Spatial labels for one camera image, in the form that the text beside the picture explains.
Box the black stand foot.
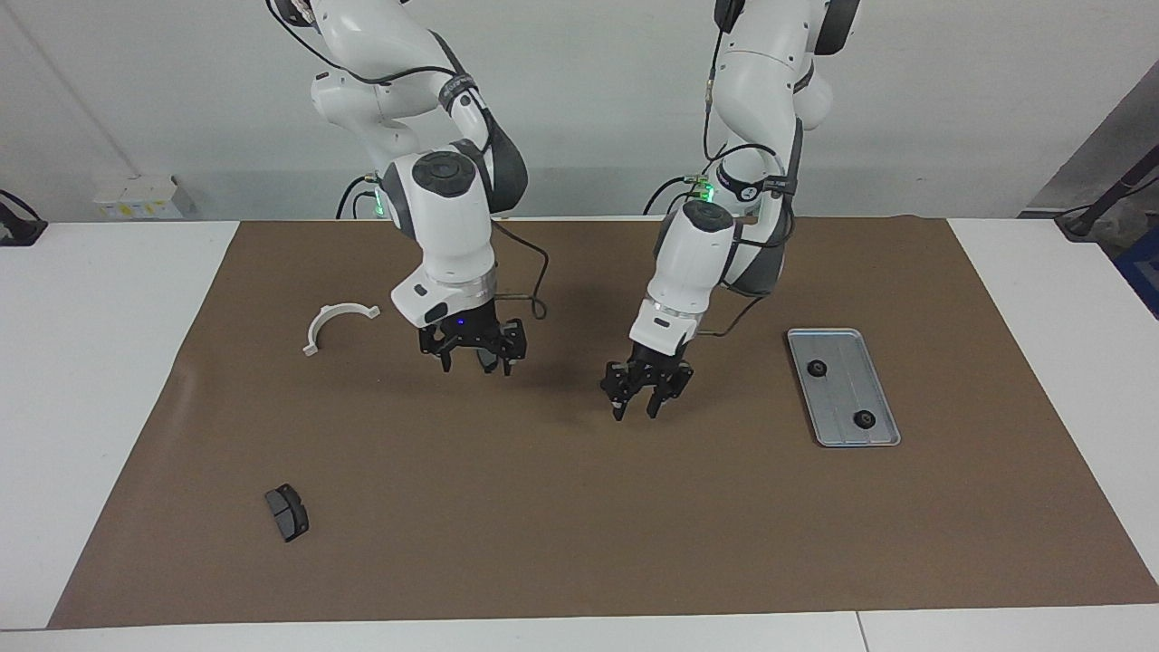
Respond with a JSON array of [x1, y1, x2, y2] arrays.
[[1055, 168, 1159, 241]]

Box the blue crate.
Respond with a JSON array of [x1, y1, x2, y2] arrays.
[[1116, 226, 1159, 320]]

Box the white curved plastic bracket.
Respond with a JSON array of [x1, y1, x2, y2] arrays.
[[302, 303, 382, 358]]

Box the brown table mat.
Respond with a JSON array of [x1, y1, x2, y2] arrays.
[[47, 216, 1159, 630]]

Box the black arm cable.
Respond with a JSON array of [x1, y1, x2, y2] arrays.
[[695, 18, 807, 338], [267, 0, 551, 322]]

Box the grey slotted brake pad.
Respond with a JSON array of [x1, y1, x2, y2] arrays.
[[263, 484, 311, 543]]

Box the black base cable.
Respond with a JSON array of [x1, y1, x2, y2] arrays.
[[336, 174, 379, 220], [643, 172, 707, 216]]

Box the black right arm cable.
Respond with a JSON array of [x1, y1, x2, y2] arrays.
[[267, 0, 551, 322]]

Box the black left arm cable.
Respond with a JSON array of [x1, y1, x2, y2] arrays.
[[695, 18, 807, 338]]

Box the black table clamp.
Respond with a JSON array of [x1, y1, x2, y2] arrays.
[[0, 188, 48, 247]]

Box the silver metal tray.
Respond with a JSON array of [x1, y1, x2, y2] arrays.
[[786, 328, 903, 448]]

